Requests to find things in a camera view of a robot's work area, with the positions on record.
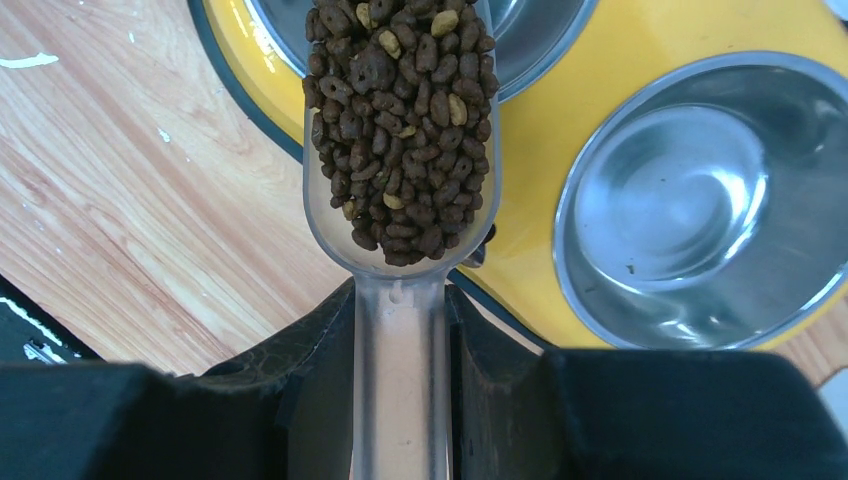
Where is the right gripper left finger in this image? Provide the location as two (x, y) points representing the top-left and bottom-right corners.
(1, 282), (354, 479)

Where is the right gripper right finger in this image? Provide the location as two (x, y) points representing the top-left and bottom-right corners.
(445, 286), (847, 479)

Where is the brown pet food kibble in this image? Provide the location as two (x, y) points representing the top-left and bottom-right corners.
(302, 1), (499, 267)

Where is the clear plastic scoop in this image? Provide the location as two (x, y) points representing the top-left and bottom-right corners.
(303, 1), (501, 479)

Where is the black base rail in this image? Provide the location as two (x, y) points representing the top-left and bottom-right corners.
(1, 277), (102, 364)

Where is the yellow double pet bowl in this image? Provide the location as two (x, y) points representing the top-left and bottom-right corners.
(189, 1), (847, 349)

